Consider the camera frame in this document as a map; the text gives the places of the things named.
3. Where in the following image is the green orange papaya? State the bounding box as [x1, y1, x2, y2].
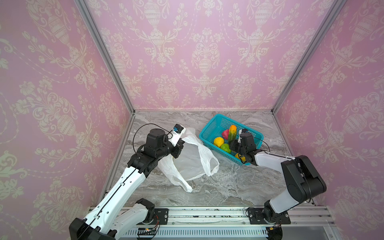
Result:
[228, 125, 237, 143]

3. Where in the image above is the green fruit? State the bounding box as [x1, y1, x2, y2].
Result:
[220, 143, 232, 154]

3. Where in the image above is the yellow bell pepper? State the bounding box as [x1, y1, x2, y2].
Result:
[235, 153, 247, 164]

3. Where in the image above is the pink fruit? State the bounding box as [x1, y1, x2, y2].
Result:
[222, 129, 229, 140]

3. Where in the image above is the yellow fruit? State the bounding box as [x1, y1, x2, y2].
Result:
[213, 137, 225, 148]

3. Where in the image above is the white plastic bag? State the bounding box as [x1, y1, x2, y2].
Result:
[158, 128, 220, 193]

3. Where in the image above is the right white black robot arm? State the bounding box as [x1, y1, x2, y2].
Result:
[228, 129, 327, 224]

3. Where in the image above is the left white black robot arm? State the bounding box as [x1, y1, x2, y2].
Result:
[69, 124, 185, 240]

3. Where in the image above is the teal plastic basket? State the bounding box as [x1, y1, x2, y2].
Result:
[199, 114, 264, 165]

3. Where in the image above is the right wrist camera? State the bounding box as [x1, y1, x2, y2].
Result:
[238, 131, 242, 144]

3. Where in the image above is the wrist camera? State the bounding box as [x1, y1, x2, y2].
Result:
[169, 124, 186, 147]
[238, 131, 242, 144]

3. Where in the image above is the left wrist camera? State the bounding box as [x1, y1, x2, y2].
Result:
[169, 124, 186, 147]

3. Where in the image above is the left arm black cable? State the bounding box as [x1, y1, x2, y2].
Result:
[132, 122, 175, 154]

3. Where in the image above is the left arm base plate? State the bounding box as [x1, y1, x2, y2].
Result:
[142, 208, 169, 225]

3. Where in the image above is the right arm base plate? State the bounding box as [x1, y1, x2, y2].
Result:
[245, 207, 291, 225]

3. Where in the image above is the aluminium front rail frame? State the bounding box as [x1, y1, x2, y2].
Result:
[120, 205, 342, 240]

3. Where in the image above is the right corner aluminium post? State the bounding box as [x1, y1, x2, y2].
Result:
[271, 0, 347, 117]

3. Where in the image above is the corner aluminium post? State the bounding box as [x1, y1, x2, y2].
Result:
[271, 0, 347, 117]
[74, 0, 135, 115]

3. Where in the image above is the left corner aluminium post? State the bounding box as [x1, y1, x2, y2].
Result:
[74, 0, 135, 115]

